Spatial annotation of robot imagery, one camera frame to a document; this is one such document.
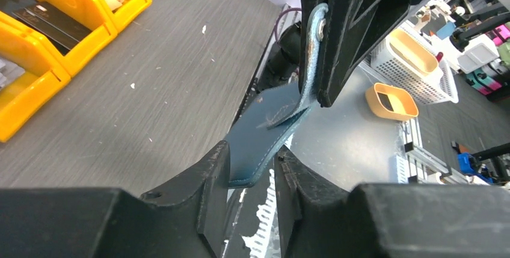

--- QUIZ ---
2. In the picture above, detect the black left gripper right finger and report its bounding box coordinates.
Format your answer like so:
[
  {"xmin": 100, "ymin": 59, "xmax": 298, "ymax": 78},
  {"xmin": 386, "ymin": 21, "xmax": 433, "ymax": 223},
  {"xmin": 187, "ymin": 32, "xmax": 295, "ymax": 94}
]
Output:
[{"xmin": 274, "ymin": 147, "xmax": 509, "ymax": 257}]

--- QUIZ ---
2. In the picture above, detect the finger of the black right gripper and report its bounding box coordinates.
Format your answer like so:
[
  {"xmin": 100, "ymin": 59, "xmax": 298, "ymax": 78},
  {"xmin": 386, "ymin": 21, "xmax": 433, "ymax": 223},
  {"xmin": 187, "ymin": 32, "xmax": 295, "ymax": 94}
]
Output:
[
  {"xmin": 316, "ymin": 0, "xmax": 421, "ymax": 108},
  {"xmin": 299, "ymin": 0, "xmax": 331, "ymax": 101}
]

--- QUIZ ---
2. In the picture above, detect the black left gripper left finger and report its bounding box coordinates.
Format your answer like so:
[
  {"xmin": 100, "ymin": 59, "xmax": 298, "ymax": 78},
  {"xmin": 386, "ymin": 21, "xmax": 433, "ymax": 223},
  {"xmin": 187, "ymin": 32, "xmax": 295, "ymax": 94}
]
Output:
[{"xmin": 1, "ymin": 141, "xmax": 230, "ymax": 257}]

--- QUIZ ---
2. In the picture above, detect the blue leather card holder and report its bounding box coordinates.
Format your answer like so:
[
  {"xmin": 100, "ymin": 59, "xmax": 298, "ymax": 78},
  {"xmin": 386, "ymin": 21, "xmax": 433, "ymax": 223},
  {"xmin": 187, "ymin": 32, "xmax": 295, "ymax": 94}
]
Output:
[{"xmin": 225, "ymin": 3, "xmax": 330, "ymax": 188}]

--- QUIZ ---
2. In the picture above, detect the yellow three-compartment bin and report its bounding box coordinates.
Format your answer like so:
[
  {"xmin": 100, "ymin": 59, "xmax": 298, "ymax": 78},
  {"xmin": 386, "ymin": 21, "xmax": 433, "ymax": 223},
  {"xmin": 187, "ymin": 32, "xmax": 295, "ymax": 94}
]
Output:
[{"xmin": 1, "ymin": 0, "xmax": 152, "ymax": 142}]

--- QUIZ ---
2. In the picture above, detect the black cards stack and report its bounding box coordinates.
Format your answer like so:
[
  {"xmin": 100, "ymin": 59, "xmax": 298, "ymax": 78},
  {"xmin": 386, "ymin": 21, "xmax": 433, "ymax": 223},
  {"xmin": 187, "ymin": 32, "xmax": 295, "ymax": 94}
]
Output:
[{"xmin": 1, "ymin": 0, "xmax": 91, "ymax": 56}]

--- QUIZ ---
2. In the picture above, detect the silver cards stack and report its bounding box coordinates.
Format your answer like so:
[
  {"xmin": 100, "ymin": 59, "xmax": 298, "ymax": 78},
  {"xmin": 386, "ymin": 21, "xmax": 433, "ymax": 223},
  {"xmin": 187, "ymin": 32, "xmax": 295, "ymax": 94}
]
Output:
[{"xmin": 1, "ymin": 57, "xmax": 25, "ymax": 89}]

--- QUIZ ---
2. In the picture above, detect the tan container in basket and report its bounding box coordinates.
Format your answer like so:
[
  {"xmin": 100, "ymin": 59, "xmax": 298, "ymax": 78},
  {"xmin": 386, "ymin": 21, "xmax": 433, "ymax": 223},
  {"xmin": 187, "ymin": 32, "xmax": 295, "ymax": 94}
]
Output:
[{"xmin": 387, "ymin": 29, "xmax": 438, "ymax": 76}]

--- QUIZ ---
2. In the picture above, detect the tan oval plastic container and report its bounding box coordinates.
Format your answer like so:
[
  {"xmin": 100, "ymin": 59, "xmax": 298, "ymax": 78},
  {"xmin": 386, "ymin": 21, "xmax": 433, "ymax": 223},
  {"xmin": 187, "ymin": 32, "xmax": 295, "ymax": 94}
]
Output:
[{"xmin": 364, "ymin": 82, "xmax": 419, "ymax": 121}]

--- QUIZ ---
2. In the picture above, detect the white perforated basket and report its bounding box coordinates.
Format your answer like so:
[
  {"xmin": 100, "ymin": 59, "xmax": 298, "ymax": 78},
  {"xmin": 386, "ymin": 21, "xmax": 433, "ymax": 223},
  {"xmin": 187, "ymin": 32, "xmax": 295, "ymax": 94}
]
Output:
[{"xmin": 370, "ymin": 22, "xmax": 459, "ymax": 105}]

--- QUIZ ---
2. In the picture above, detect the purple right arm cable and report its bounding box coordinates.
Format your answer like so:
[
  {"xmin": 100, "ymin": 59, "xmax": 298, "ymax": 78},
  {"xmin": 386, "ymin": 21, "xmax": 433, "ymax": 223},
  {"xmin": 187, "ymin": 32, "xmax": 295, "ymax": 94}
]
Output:
[{"xmin": 274, "ymin": 8, "xmax": 303, "ymax": 44}]

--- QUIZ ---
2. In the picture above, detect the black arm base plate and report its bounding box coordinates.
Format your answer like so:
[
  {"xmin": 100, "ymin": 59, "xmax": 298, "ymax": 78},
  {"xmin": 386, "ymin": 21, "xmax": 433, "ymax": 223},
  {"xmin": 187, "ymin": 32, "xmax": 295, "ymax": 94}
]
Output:
[{"xmin": 223, "ymin": 37, "xmax": 301, "ymax": 258}]

